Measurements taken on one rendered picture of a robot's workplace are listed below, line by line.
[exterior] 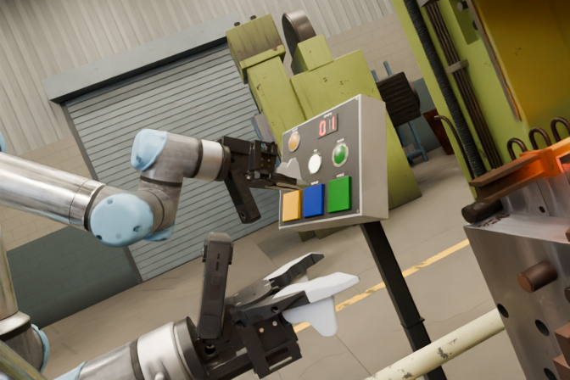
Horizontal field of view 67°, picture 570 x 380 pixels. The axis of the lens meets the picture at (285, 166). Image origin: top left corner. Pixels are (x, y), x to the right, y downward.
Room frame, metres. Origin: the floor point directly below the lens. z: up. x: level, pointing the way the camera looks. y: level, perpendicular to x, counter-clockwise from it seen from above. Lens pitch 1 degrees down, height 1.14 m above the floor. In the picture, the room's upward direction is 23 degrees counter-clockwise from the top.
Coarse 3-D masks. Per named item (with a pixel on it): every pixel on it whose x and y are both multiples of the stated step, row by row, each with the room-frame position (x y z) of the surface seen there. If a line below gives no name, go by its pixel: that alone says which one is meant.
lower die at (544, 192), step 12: (564, 156) 0.54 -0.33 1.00; (564, 168) 0.54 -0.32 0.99; (540, 180) 0.59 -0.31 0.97; (552, 180) 0.57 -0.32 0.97; (564, 180) 0.55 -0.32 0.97; (516, 192) 0.65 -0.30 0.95; (528, 192) 0.62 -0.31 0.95; (540, 192) 0.60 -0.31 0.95; (552, 192) 0.58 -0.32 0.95; (564, 192) 0.56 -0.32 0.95; (504, 204) 0.69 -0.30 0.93; (516, 204) 0.66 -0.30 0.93; (528, 204) 0.63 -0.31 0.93; (540, 204) 0.61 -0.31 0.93; (552, 204) 0.59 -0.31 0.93; (564, 204) 0.56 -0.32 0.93; (564, 216) 0.57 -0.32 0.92
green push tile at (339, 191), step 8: (344, 176) 0.97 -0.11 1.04; (328, 184) 1.01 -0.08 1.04; (336, 184) 0.99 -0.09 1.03; (344, 184) 0.96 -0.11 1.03; (328, 192) 1.01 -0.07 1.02; (336, 192) 0.98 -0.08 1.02; (344, 192) 0.95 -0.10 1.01; (328, 200) 1.00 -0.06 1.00; (336, 200) 0.98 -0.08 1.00; (344, 200) 0.95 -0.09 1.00; (328, 208) 0.99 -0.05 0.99; (336, 208) 0.97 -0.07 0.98; (344, 208) 0.94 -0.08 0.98
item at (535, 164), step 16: (560, 144) 0.57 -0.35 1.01; (528, 160) 0.55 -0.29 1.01; (544, 160) 0.55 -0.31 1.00; (480, 176) 0.57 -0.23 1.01; (496, 176) 0.54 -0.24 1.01; (512, 176) 0.56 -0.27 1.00; (528, 176) 0.56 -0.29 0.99; (544, 176) 0.55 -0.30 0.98; (480, 192) 0.55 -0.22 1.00; (496, 192) 0.55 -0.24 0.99; (512, 192) 0.55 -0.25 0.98
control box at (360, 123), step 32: (352, 128) 0.98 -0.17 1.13; (384, 128) 1.00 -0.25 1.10; (288, 160) 1.20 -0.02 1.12; (320, 160) 1.07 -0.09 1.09; (352, 160) 0.96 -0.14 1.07; (384, 160) 0.98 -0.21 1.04; (288, 192) 1.17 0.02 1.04; (352, 192) 0.94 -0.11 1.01; (384, 192) 0.96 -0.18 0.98; (288, 224) 1.14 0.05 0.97; (320, 224) 1.06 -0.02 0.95; (352, 224) 1.04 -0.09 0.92
